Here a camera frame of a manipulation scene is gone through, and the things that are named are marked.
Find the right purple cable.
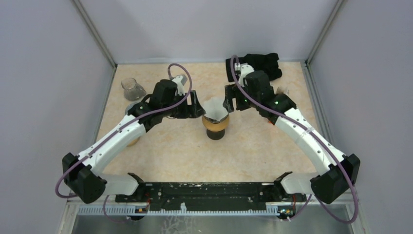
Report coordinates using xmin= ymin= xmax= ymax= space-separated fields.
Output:
xmin=229 ymin=54 xmax=359 ymax=225

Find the wooden dripper holder ring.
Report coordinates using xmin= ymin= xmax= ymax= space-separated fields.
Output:
xmin=201 ymin=115 xmax=230 ymax=132

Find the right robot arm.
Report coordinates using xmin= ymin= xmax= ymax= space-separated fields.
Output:
xmin=223 ymin=71 xmax=360 ymax=204

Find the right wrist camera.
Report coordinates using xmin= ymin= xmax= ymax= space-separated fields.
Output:
xmin=234 ymin=63 xmax=255 ymax=87

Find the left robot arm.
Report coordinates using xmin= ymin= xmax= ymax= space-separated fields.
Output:
xmin=59 ymin=79 xmax=205 ymax=204

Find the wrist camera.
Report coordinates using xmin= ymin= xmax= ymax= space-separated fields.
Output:
xmin=170 ymin=75 xmax=188 ymax=96
xmin=234 ymin=63 xmax=255 ymax=87

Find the blue glass dripper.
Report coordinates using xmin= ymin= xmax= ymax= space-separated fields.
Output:
xmin=125 ymin=102 xmax=140 ymax=115

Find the clear glass carafe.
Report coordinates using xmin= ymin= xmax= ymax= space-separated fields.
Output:
xmin=121 ymin=78 xmax=147 ymax=101

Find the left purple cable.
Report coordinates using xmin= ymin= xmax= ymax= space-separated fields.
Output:
xmin=55 ymin=63 xmax=193 ymax=225

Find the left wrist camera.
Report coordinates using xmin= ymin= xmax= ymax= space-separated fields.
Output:
xmin=170 ymin=75 xmax=188 ymax=96

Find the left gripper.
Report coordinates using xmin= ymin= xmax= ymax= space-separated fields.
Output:
xmin=162 ymin=90 xmax=205 ymax=118

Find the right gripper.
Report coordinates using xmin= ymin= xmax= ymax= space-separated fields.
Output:
xmin=223 ymin=81 xmax=260 ymax=113

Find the white paper coffee filter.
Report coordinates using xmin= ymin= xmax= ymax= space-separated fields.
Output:
xmin=202 ymin=97 xmax=228 ymax=122

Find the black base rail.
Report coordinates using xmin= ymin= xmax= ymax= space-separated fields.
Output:
xmin=115 ymin=182 xmax=307 ymax=216

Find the purple cable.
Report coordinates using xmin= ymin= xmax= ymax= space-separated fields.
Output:
xmin=55 ymin=63 xmax=193 ymax=225
xmin=229 ymin=54 xmax=359 ymax=225

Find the black printed cloth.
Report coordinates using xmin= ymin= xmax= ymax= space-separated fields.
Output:
xmin=238 ymin=53 xmax=282 ymax=81

